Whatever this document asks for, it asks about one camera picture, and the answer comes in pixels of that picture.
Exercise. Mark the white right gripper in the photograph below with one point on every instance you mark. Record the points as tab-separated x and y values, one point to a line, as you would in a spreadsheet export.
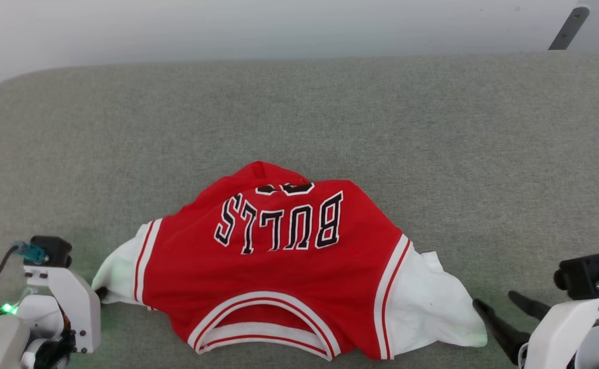
566	328

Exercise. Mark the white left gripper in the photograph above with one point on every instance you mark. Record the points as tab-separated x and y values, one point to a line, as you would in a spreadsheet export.
76	307

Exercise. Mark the red and white Bulls jersey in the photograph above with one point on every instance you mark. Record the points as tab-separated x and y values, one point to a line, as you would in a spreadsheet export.
279	277

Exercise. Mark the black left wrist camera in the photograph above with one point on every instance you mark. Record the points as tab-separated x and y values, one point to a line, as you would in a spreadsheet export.
53	250

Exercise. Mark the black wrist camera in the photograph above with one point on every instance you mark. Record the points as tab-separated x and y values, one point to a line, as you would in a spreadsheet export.
53	250
581	274

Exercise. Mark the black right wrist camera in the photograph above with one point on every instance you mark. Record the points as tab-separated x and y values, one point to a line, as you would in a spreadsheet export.
581	274

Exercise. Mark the dark grey metal bracket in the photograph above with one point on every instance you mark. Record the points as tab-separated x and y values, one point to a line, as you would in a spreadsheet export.
568	28

